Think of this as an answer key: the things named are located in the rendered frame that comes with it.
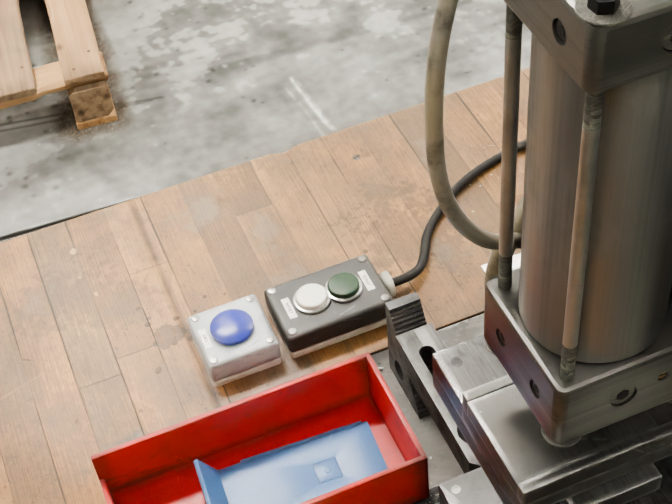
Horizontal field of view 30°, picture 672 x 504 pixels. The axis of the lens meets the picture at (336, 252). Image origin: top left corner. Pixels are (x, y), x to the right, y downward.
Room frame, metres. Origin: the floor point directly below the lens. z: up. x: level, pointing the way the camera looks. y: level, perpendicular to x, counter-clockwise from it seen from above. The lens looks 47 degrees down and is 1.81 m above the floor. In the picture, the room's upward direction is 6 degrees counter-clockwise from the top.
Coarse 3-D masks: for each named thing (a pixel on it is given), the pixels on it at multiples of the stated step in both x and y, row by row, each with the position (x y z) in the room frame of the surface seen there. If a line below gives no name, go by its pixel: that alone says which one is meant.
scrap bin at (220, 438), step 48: (288, 384) 0.65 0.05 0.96; (336, 384) 0.66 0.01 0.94; (384, 384) 0.63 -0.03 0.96; (192, 432) 0.62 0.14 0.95; (240, 432) 0.63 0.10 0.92; (288, 432) 0.63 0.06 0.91; (384, 432) 0.62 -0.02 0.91; (144, 480) 0.60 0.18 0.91; (192, 480) 0.60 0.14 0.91; (384, 480) 0.55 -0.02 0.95
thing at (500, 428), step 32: (448, 352) 0.52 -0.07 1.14; (480, 352) 0.52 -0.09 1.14; (448, 384) 0.50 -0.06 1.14; (480, 384) 0.49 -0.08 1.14; (512, 384) 0.46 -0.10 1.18; (480, 416) 0.44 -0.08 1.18; (512, 416) 0.43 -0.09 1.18; (640, 416) 0.42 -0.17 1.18; (480, 448) 0.45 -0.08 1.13; (512, 448) 0.41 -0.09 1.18; (544, 448) 0.41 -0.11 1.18; (576, 448) 0.41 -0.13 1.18; (608, 448) 0.40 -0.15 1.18; (640, 448) 0.40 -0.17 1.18; (512, 480) 0.39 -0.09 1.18; (544, 480) 0.39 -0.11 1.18; (576, 480) 0.39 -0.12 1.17; (608, 480) 0.40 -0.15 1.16; (640, 480) 0.40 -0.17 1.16
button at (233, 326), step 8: (224, 312) 0.75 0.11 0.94; (232, 312) 0.75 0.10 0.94; (240, 312) 0.75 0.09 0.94; (216, 320) 0.74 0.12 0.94; (224, 320) 0.74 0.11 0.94; (232, 320) 0.74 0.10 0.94; (240, 320) 0.74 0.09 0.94; (248, 320) 0.74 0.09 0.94; (216, 328) 0.73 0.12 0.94; (224, 328) 0.73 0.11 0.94; (232, 328) 0.73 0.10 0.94; (240, 328) 0.73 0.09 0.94; (248, 328) 0.73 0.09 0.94; (216, 336) 0.73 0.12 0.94; (224, 336) 0.72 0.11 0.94; (232, 336) 0.72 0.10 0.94; (240, 336) 0.72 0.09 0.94; (248, 336) 0.72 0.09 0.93; (224, 344) 0.72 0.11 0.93; (232, 344) 0.72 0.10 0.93
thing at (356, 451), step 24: (336, 432) 0.63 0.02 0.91; (360, 432) 0.62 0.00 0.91; (264, 456) 0.61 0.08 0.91; (288, 456) 0.61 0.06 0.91; (312, 456) 0.60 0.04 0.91; (336, 456) 0.60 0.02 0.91; (360, 456) 0.60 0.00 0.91; (216, 480) 0.59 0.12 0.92; (240, 480) 0.59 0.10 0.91; (264, 480) 0.59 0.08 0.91; (288, 480) 0.58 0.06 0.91; (312, 480) 0.58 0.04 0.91; (336, 480) 0.58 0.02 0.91
